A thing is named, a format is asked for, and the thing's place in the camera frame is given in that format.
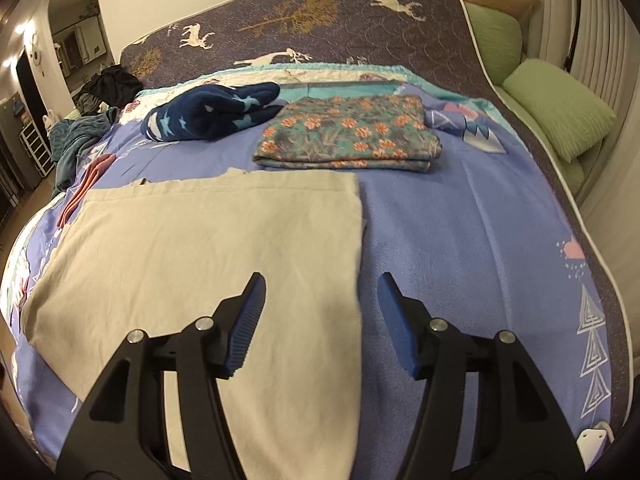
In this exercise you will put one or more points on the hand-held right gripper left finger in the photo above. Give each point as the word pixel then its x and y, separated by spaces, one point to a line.
pixel 246 325

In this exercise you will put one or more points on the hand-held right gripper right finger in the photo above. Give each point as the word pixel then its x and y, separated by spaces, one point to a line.
pixel 397 325

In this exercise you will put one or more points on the beige cloth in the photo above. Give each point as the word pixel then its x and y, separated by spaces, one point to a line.
pixel 200 230

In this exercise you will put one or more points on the dark clothes pile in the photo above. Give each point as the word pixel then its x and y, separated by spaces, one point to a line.
pixel 112 85

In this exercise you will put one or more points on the blue printed bedsheet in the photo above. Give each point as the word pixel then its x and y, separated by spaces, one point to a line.
pixel 450 210

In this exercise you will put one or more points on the floral folded cloth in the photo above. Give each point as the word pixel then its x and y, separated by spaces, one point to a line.
pixel 350 130

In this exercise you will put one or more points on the pink cloth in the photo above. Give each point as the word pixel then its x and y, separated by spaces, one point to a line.
pixel 95 175

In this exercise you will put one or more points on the navy star fleece blanket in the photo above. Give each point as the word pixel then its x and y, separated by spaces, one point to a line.
pixel 210 110

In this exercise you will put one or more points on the white power strip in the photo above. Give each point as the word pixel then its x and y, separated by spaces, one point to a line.
pixel 592 442

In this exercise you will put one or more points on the teal blanket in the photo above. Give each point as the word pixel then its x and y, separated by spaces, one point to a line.
pixel 75 145

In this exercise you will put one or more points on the large green pillow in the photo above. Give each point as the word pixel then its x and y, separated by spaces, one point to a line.
pixel 560 105

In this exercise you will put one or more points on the white shoe rack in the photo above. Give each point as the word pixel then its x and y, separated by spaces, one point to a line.
pixel 36 147

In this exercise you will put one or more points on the small green pillow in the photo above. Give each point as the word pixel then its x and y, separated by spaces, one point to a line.
pixel 492 40

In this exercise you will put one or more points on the dark deer print mattress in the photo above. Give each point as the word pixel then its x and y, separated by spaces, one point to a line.
pixel 350 15

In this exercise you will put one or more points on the white padded headboard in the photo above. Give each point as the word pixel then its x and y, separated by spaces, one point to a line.
pixel 615 50

